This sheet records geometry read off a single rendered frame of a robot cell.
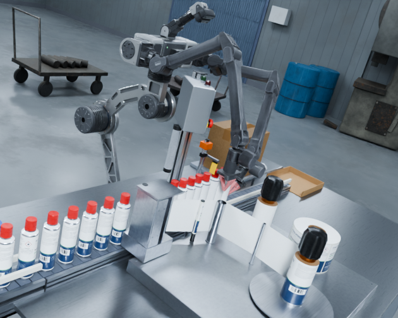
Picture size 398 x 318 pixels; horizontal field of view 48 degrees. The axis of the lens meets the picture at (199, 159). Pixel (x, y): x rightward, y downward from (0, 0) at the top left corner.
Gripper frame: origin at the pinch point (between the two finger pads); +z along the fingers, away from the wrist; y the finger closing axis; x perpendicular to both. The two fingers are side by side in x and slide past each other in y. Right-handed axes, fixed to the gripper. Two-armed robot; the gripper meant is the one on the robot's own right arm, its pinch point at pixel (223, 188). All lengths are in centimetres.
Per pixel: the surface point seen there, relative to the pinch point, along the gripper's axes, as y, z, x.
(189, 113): -25.5, -34.8, 10.0
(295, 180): 97, 19, 7
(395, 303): 101, 62, -75
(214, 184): -1.4, -0.3, 4.7
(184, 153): -10.5, -11.1, 18.9
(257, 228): -17.7, -1.1, -29.6
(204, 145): -4.5, -16.6, 13.5
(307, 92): 605, 55, 240
